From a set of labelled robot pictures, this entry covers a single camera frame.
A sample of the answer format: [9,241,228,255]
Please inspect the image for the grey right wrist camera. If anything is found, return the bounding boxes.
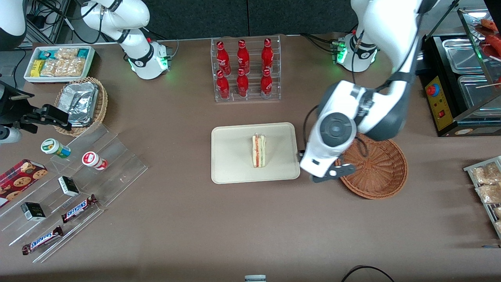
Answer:
[0,127,23,144]

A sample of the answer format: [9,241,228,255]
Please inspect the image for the white plastic snack bin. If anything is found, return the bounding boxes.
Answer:
[24,45,96,85]

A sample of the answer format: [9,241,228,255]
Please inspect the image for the red lid yogurt cup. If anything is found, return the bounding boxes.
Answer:
[82,151,108,171]

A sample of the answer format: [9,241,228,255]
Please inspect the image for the steel food pan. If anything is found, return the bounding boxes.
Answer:
[458,74,501,112]
[442,38,490,75]

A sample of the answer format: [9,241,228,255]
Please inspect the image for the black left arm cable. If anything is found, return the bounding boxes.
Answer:
[303,104,319,152]

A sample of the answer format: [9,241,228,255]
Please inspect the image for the aluminium frame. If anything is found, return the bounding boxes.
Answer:
[23,0,71,47]

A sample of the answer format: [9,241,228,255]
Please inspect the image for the clear acrylic stepped shelf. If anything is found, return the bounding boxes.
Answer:
[0,123,148,264]

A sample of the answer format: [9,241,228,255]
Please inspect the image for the black left arm base cables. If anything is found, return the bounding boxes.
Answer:
[301,33,339,53]

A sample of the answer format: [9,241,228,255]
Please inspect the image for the green lid yogurt cup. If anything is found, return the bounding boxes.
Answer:
[41,138,72,159]

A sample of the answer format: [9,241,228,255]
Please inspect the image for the black floor cable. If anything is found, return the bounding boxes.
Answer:
[341,266,396,282]

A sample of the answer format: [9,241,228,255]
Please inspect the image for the clear acrylic bottle rack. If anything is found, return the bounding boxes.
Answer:
[211,35,282,103]

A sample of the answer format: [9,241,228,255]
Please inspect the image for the cream plastic tray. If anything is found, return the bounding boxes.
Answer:
[211,122,301,184]

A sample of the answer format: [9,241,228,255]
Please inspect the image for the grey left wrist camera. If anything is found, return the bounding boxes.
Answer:
[312,163,357,184]

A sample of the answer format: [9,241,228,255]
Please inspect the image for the silver foil pack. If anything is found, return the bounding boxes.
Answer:
[68,114,94,127]
[59,81,98,118]

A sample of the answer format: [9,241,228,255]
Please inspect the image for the brown wicker basket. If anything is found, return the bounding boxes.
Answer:
[335,132,408,200]

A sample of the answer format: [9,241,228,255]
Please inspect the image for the small black box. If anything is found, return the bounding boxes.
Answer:
[58,176,80,197]
[20,202,47,222]

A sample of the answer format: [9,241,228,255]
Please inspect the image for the grey wire tray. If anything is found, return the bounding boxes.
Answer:
[463,156,501,239]

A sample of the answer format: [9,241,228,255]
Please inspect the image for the red sausage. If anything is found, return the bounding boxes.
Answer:
[480,19,501,33]
[485,34,501,53]

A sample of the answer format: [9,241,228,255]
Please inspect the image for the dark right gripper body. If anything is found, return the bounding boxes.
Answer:
[0,81,35,126]

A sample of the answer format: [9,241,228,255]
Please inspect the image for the clear bag of crackers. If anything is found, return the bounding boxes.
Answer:
[55,48,79,61]
[40,59,57,77]
[55,58,86,77]

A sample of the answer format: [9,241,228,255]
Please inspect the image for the light wicker basket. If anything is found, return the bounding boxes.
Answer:
[54,77,108,137]

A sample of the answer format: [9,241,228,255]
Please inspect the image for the red cookie box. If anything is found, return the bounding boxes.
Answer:
[0,159,48,208]

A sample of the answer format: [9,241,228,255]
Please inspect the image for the black hot food machine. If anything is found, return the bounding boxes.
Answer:
[417,8,501,137]

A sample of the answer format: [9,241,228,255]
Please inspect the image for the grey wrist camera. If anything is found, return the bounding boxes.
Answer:
[312,163,357,184]
[0,127,23,144]

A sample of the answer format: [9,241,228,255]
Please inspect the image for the red cola bottle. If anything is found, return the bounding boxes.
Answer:
[237,40,250,75]
[261,38,274,73]
[216,70,231,99]
[236,69,249,98]
[260,69,273,98]
[216,41,231,76]

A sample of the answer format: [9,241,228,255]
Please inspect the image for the triangular sandwich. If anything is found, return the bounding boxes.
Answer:
[252,133,267,168]

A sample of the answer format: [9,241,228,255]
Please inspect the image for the black right arm base cables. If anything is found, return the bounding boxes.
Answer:
[147,28,179,53]

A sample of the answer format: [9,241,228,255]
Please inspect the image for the Snickers bar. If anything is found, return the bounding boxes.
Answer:
[22,226,64,255]
[61,194,98,224]

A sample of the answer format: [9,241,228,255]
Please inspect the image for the black arm base cables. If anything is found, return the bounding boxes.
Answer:
[147,28,179,53]
[301,33,339,53]

